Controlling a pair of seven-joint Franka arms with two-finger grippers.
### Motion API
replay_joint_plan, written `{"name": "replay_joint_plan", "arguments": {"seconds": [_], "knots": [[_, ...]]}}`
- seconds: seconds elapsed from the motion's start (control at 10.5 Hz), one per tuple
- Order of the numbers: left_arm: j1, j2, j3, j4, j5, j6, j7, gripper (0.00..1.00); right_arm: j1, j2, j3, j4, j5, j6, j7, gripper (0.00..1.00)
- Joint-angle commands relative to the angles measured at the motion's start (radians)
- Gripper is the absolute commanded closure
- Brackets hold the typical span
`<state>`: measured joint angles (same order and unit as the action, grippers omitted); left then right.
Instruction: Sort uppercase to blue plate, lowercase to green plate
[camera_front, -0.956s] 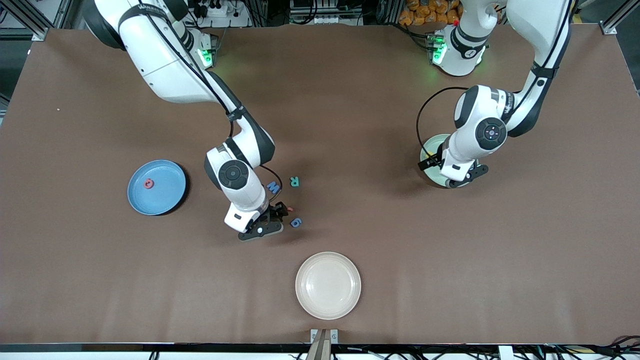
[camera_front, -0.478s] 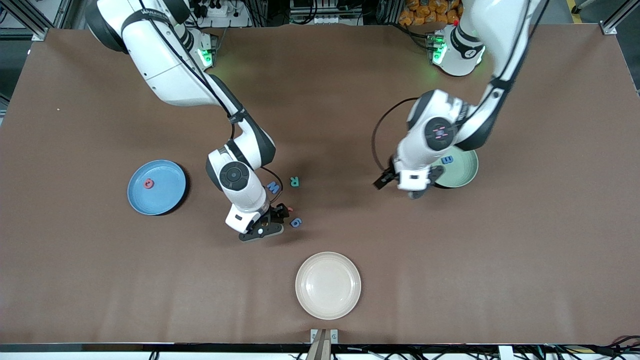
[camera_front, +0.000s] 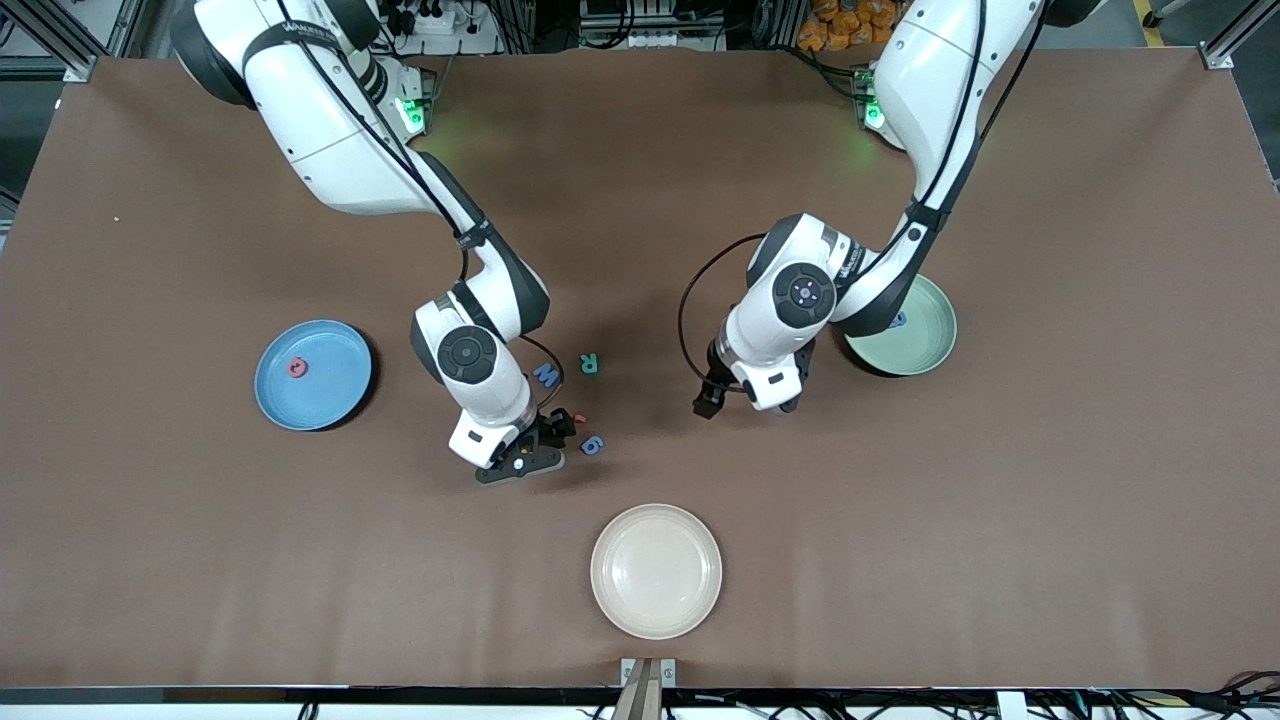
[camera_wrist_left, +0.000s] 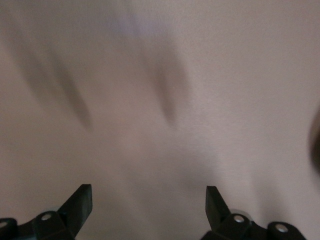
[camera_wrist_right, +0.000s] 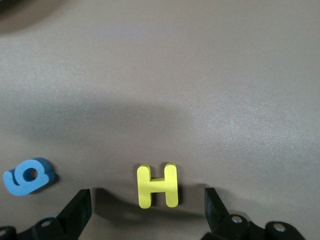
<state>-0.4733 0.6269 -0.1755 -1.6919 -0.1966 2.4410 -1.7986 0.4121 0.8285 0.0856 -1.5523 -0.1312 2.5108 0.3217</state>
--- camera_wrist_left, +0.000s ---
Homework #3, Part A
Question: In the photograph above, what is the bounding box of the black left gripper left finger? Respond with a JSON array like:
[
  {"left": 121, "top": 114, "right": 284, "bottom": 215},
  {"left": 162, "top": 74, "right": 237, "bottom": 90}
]
[{"left": 0, "top": 184, "right": 93, "bottom": 240}]

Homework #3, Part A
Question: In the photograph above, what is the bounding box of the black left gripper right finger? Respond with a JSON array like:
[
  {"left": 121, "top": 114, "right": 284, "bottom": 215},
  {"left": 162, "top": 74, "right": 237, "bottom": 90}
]
[{"left": 201, "top": 185, "right": 307, "bottom": 240}]

